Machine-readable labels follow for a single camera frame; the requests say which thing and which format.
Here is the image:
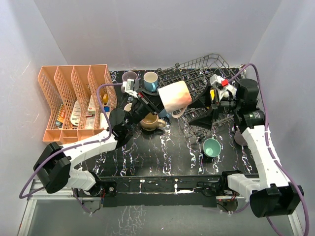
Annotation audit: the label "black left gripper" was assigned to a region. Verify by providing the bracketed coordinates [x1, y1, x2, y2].
[125, 89, 175, 131]

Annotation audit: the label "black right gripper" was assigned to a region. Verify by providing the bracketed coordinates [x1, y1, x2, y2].
[187, 84, 241, 129]

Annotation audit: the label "peach pink mug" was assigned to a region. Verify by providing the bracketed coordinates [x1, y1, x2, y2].
[158, 81, 192, 118]

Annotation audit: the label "yellow mug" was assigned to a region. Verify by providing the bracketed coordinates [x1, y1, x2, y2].
[210, 89, 215, 104]

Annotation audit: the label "green teal mug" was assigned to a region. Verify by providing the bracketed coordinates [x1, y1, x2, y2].
[202, 138, 221, 157]

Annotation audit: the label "lavender textured mug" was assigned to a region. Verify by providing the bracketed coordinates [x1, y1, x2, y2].
[234, 130, 248, 147]

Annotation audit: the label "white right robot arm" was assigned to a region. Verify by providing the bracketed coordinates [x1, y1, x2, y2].
[189, 79, 303, 218]

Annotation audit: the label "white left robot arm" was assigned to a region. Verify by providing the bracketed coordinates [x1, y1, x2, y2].
[33, 88, 164, 196]

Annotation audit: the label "blue mug white interior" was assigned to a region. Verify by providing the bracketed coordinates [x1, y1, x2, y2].
[143, 72, 158, 92]

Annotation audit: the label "light blue ribbed mug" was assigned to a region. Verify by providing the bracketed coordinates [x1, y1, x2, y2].
[158, 109, 171, 118]

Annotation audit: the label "tan glazed round mug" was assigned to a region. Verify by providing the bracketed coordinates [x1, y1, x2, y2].
[140, 113, 166, 131]

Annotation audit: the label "pink mug white interior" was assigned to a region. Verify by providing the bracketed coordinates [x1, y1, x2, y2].
[124, 103, 132, 112]

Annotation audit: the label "lilac mug at back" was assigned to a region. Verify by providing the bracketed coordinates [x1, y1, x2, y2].
[121, 71, 140, 93]

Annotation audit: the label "orange plastic file organizer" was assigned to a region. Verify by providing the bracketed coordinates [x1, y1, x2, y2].
[38, 64, 117, 144]

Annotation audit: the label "papers in organizer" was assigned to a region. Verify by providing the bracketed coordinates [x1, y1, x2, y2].
[55, 94, 111, 130]

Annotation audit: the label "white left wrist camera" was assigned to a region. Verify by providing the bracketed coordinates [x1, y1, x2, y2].
[121, 79, 137, 96]

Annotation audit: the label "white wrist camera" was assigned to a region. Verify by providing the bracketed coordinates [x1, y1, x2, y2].
[210, 74, 237, 101]
[121, 79, 137, 96]

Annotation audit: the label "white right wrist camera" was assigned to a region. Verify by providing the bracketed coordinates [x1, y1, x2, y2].
[210, 74, 237, 101]

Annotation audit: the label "grey wire dish rack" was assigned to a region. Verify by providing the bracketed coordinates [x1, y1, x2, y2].
[156, 53, 242, 137]

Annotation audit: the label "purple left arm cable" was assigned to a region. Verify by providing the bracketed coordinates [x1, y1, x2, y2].
[19, 83, 124, 199]

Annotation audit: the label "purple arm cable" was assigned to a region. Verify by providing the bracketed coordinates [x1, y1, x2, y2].
[227, 63, 310, 236]
[19, 83, 124, 199]

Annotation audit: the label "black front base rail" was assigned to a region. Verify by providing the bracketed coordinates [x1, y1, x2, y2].
[73, 176, 256, 208]

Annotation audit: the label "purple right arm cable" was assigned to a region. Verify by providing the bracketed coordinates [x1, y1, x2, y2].
[227, 63, 310, 236]

